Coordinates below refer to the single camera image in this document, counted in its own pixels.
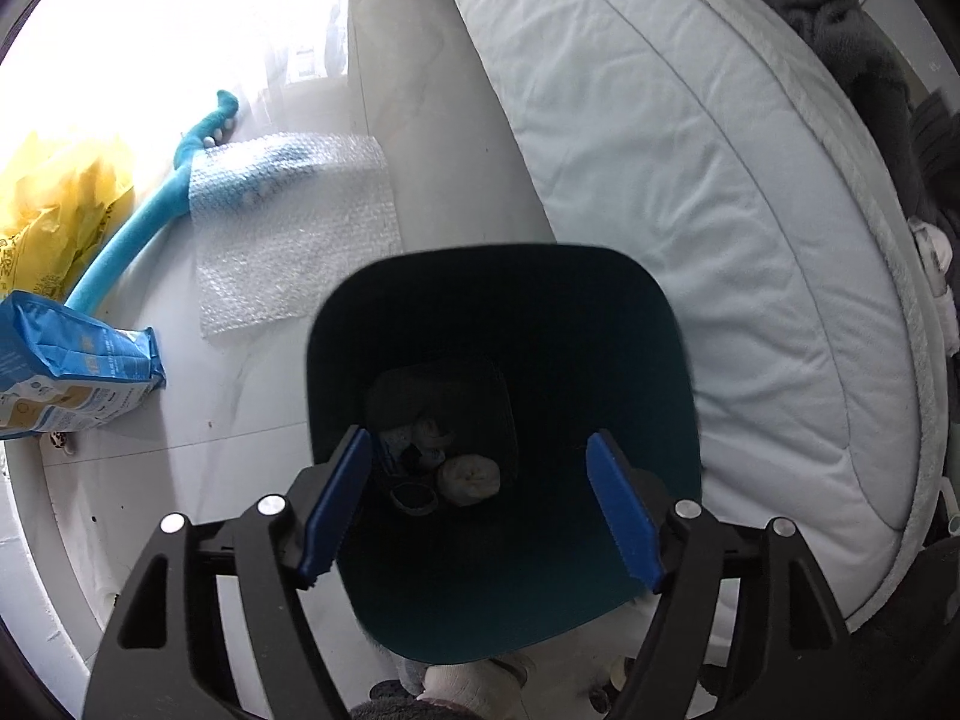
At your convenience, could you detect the balled white sock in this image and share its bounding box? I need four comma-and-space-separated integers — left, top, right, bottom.
437, 455, 502, 505

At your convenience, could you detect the dark teal trash bin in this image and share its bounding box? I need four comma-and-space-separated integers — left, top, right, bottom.
304, 242, 706, 667

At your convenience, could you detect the blue white tissue pack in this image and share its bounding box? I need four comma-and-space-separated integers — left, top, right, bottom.
377, 412, 458, 475

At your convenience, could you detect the grey fleece blanket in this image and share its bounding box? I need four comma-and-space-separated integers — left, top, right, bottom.
720, 0, 960, 233

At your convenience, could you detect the brown cardboard tape roll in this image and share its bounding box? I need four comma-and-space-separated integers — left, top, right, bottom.
390, 484, 440, 517

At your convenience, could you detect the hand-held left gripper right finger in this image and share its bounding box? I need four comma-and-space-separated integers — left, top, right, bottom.
585, 430, 878, 720

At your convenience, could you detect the blue paper bag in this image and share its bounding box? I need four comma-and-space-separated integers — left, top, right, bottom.
0, 291, 166, 442

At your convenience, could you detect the person's grey fleece clothing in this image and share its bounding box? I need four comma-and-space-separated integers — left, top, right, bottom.
349, 679, 428, 720

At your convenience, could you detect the yellow plastic bag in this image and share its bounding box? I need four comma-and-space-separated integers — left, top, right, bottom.
0, 131, 136, 297

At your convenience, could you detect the bubble wrap sheet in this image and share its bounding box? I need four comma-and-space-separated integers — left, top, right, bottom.
187, 131, 404, 342

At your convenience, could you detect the person's foot in white sock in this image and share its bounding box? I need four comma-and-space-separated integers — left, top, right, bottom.
420, 652, 541, 720

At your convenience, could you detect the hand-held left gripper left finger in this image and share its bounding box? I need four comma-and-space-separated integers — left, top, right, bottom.
81, 426, 374, 720

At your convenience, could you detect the long white sock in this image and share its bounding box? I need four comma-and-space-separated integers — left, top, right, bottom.
907, 214, 957, 293

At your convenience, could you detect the bed with light sheet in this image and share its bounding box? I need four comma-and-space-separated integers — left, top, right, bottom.
424, 0, 960, 620

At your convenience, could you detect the teal plush toy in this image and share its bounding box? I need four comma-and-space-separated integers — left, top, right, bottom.
64, 90, 241, 316

